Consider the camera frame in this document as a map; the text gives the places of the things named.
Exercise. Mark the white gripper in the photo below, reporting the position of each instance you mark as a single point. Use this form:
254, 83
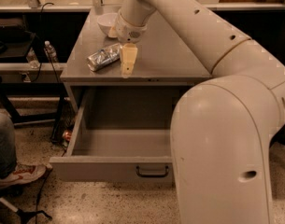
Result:
128, 32

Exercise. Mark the silver blue redbull can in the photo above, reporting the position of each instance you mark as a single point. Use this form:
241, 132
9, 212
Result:
104, 57

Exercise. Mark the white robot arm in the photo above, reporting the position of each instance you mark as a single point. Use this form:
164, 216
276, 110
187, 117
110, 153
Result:
221, 129

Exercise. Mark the grey drawer cabinet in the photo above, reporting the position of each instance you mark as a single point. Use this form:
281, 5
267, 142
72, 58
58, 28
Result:
162, 59

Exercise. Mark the open grey top drawer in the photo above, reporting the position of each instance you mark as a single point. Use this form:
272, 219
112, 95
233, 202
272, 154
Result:
118, 129

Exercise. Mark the white ceramic bowl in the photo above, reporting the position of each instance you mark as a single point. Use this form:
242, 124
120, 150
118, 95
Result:
106, 21

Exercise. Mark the clear plastic water bottle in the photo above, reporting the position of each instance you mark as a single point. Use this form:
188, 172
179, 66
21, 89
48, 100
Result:
51, 52

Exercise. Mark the black stand with legs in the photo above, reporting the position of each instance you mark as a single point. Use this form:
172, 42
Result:
31, 90

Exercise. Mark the blue jeans leg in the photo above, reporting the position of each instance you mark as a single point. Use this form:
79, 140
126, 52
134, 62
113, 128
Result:
8, 159

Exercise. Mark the white red sneaker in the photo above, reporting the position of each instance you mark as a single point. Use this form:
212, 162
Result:
23, 174

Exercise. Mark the black drawer handle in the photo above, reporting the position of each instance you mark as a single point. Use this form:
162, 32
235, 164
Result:
151, 173

